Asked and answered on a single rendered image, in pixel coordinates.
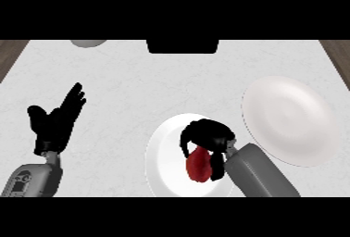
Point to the white plate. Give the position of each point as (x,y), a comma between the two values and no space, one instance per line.
(169,160)

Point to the pale pink plate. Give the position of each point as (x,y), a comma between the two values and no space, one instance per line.
(292,120)

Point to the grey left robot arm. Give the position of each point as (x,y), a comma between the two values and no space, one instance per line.
(38,182)

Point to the red pear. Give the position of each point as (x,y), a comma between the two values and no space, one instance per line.
(199,166)

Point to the grey round object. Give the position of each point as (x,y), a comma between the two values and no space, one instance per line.
(89,43)

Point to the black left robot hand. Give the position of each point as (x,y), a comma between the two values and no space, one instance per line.
(54,125)

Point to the black appliance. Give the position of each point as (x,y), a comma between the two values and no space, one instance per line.
(182,46)

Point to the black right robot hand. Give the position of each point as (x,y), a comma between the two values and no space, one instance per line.
(210,135)

